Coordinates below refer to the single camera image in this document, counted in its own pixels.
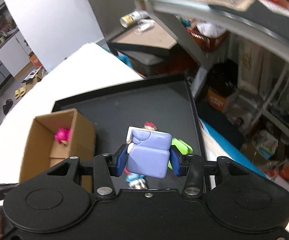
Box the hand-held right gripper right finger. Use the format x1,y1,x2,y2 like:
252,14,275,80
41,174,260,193
169,145,250,197

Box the open cardboard box on floor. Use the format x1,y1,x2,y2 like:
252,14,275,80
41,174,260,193
22,68,44,84

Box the blue figurine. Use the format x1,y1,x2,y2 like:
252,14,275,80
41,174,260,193
124,172,149,190

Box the black shoes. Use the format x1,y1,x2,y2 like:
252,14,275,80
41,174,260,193
2,99,14,113

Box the white blanket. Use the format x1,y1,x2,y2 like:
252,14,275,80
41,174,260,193
0,42,147,205

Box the yellow-labelled can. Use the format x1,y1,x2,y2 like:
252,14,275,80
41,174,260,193
120,10,149,28

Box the purple block toy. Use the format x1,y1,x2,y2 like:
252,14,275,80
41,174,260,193
126,126,172,178

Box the pink animal toy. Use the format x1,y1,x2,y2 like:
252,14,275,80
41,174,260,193
54,127,71,145

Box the orange cardboard box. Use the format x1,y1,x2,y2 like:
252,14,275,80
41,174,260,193
30,52,42,67

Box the brown-top low table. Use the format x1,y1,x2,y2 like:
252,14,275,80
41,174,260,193
108,23,179,56

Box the small red-haired doll figurine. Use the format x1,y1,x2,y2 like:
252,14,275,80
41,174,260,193
144,121,158,132

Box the green hexagonal container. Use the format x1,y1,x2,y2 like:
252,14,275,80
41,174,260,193
168,137,194,169

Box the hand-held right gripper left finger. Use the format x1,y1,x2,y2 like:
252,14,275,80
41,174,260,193
46,144,130,197

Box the red basket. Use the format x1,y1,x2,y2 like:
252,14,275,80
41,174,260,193
186,24,229,52

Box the black bag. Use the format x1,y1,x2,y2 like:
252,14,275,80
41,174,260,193
206,60,238,98

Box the black tray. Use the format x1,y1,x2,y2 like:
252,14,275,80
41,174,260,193
52,74,213,196

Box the blue mat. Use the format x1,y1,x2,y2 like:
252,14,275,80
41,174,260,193
199,119,270,180

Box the white cabinet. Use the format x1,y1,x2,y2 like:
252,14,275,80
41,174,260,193
0,33,33,78

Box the grey shelf unit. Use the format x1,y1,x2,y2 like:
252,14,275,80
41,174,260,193
134,0,289,140

